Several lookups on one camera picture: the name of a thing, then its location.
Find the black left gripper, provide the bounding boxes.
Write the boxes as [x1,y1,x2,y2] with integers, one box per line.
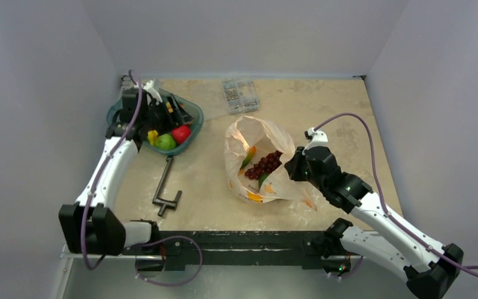
[141,94,192,136]

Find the orange fake fruit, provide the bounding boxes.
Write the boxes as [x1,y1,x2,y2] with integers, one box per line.
[166,102,174,113]

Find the green fake custard apple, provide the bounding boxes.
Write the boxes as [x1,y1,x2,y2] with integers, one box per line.
[154,134,177,151]

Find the dark purple fake grapes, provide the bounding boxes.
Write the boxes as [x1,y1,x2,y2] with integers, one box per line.
[244,151,282,180]

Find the green fake lime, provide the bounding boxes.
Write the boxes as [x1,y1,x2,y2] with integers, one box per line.
[258,173,269,188]

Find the translucent orange plastic bag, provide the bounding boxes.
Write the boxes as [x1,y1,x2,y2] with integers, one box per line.
[224,116,317,211]

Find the green fake mango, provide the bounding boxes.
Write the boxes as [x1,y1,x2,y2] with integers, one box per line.
[240,146,256,169]

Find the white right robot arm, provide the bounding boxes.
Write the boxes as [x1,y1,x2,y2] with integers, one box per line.
[284,146,464,298]

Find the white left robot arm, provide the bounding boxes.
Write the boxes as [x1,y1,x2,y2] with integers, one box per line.
[58,87,187,256]

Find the yellow fake banana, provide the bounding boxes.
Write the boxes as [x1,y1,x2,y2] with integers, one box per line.
[147,130,159,146]

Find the teal plastic tray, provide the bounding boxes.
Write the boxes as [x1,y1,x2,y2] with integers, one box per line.
[106,87,204,156]

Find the clear screw organizer box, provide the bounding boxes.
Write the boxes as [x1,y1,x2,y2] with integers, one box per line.
[221,77,260,115]

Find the black metal clamp tool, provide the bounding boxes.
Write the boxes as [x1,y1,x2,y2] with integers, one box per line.
[152,156,183,217]

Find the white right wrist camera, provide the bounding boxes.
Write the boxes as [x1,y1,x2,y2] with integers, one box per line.
[304,128,329,151]

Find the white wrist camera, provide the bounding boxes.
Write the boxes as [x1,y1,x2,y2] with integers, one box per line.
[143,80,163,105]
[304,128,329,151]

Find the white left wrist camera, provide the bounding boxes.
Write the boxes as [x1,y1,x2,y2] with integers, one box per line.
[143,80,163,105]

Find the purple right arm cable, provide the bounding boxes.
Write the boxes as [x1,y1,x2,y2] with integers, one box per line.
[314,113,478,283]

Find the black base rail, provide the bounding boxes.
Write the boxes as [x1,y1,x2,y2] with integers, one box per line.
[122,230,359,272]

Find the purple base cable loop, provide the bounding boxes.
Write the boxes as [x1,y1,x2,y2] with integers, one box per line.
[133,238,205,290]

